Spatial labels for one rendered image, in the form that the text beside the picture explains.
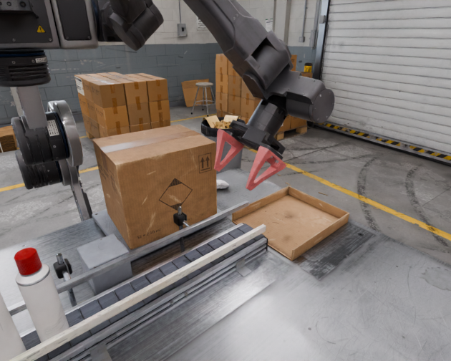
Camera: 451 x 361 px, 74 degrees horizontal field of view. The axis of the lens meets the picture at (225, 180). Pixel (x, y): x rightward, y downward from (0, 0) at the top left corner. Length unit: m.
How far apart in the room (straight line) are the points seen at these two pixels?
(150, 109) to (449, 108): 3.46
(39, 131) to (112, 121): 2.83
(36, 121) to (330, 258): 0.90
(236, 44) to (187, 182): 0.50
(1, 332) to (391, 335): 0.75
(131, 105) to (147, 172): 3.02
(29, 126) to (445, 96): 4.03
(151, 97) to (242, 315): 3.39
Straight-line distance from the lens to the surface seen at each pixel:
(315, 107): 0.52
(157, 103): 3.95
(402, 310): 0.87
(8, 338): 0.68
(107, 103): 3.73
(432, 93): 4.34
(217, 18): 0.51
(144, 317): 0.74
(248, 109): 4.01
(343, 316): 0.80
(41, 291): 0.64
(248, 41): 0.51
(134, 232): 0.90
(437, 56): 4.32
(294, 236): 1.00
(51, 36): 0.95
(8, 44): 0.95
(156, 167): 0.84
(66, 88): 5.93
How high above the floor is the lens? 1.42
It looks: 26 degrees down
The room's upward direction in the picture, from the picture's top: straight up
